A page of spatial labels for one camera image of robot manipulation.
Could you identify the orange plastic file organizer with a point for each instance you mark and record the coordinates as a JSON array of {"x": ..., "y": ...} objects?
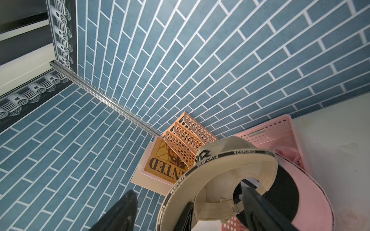
[{"x": 186, "y": 136}]

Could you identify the beige baseball cap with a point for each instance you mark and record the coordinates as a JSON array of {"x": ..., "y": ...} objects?
[{"x": 210, "y": 183}]

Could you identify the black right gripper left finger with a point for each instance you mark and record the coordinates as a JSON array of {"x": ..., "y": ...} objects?
[{"x": 121, "y": 217}]

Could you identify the pink plastic basket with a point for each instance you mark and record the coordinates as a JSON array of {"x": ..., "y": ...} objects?
[{"x": 270, "y": 135}]

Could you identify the floral table mat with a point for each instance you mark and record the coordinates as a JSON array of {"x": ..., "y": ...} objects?
[{"x": 336, "y": 143}]

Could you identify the pink baseball cap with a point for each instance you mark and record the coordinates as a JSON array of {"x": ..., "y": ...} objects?
[{"x": 315, "y": 211}]

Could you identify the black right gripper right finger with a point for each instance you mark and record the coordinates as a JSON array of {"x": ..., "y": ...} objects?
[{"x": 260, "y": 215}]

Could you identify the wanted poster book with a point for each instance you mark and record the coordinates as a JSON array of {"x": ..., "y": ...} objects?
[{"x": 159, "y": 168}]

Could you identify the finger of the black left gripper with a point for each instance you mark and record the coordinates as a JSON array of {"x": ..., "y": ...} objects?
[{"x": 185, "y": 221}]

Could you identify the black baseball cap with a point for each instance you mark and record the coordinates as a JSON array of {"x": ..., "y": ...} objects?
[{"x": 283, "y": 195}]

